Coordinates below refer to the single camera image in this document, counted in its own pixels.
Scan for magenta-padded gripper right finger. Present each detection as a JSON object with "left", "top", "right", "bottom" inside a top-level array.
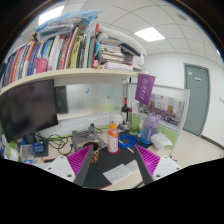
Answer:
[{"left": 133, "top": 144, "right": 184, "bottom": 186}]

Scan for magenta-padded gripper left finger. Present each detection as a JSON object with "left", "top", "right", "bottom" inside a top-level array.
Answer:
[{"left": 44, "top": 144, "right": 95, "bottom": 187}]

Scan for orange drink bottle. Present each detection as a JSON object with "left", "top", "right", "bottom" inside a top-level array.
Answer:
[{"left": 106, "top": 122, "right": 120, "bottom": 154}]

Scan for purple water bottle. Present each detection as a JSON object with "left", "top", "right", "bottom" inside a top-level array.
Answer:
[{"left": 140, "top": 113, "right": 160, "bottom": 145}]

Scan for small blue box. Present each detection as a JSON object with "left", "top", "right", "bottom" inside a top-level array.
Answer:
[{"left": 32, "top": 139, "right": 49, "bottom": 158}]

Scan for white tissue pack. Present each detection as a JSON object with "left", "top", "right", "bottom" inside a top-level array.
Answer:
[{"left": 149, "top": 131, "right": 174, "bottom": 152}]

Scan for grey metal laptop stand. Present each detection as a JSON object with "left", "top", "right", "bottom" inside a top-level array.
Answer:
[{"left": 71, "top": 123, "right": 108, "bottom": 152}]

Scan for white folded tissue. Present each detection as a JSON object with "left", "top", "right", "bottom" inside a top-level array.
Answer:
[{"left": 102, "top": 159, "right": 139, "bottom": 185}]

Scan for flat round red coaster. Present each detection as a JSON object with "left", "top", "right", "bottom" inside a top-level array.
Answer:
[{"left": 106, "top": 146, "right": 121, "bottom": 155}]

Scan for black desk mat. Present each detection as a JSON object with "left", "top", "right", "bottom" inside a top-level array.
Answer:
[{"left": 81, "top": 131, "right": 158, "bottom": 190}]

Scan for green drinking glass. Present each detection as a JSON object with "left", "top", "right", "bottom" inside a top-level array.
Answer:
[{"left": 129, "top": 108, "right": 141, "bottom": 136}]

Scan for group photo poster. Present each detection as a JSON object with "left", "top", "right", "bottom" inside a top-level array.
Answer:
[{"left": 138, "top": 93, "right": 186, "bottom": 128}]

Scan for black computer monitor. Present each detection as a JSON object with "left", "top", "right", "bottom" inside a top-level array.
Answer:
[{"left": 0, "top": 79, "right": 59, "bottom": 144}]

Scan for white ceramic jar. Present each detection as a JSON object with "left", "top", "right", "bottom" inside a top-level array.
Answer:
[{"left": 112, "top": 113, "right": 124, "bottom": 128}]

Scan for dark wine bottle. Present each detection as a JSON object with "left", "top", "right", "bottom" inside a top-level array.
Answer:
[{"left": 121, "top": 97, "right": 130, "bottom": 124}]

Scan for grey door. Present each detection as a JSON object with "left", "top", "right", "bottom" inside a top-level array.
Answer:
[{"left": 183, "top": 63, "right": 211, "bottom": 138}]

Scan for purple pennant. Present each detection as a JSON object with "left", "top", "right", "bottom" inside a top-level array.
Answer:
[{"left": 134, "top": 73, "right": 157, "bottom": 107}]

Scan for white ceiling light panel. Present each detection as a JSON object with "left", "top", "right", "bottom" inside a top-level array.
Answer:
[
  {"left": 37, "top": 4, "right": 65, "bottom": 27},
  {"left": 133, "top": 26, "right": 166, "bottom": 43}
]

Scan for black tangled cables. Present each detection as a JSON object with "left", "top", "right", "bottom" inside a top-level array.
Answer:
[{"left": 36, "top": 131, "right": 74, "bottom": 156}]

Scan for blue coiled cable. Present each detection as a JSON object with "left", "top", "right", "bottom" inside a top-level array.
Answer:
[{"left": 118, "top": 134, "right": 137, "bottom": 149}]

